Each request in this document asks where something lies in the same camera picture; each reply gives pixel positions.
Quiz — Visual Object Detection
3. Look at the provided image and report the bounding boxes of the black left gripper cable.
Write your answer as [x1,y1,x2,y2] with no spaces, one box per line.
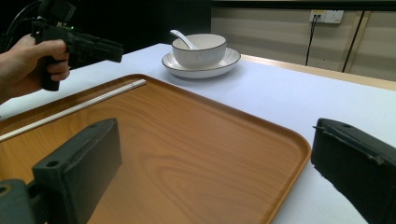
[0,0,41,52]

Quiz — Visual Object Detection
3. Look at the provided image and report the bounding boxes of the white chopstick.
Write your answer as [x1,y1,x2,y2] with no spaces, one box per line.
[0,79,148,143]
[0,78,147,140]

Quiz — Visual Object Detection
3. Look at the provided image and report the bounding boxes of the wooden wall strip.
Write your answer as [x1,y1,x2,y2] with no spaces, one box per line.
[341,10,374,75]

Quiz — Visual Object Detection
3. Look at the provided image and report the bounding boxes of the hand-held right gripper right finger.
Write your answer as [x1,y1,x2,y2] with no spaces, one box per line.
[310,118,396,224]

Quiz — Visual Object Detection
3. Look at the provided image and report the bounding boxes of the white wall socket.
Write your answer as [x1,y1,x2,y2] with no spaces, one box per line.
[308,9,345,24]

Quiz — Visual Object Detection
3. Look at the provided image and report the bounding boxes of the light wooden table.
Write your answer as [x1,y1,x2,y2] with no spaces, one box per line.
[240,53,396,92]

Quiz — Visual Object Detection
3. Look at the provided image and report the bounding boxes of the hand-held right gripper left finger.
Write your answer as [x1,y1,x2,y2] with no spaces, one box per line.
[32,118,123,224]

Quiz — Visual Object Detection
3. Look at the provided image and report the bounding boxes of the white ribbed bowl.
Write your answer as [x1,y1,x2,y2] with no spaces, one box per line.
[171,33,227,70]

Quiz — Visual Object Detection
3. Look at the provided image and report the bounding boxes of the black wall cable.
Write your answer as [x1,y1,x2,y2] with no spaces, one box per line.
[304,14,319,66]

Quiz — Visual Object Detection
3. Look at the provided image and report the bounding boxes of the white dark-rimmed plate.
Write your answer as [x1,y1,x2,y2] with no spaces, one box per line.
[161,47,242,79]

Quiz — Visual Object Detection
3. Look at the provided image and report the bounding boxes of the brown wooden tray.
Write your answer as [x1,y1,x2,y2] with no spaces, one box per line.
[0,73,312,224]

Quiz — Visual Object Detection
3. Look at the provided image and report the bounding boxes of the white ceramic spoon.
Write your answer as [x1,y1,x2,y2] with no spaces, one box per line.
[169,29,199,50]

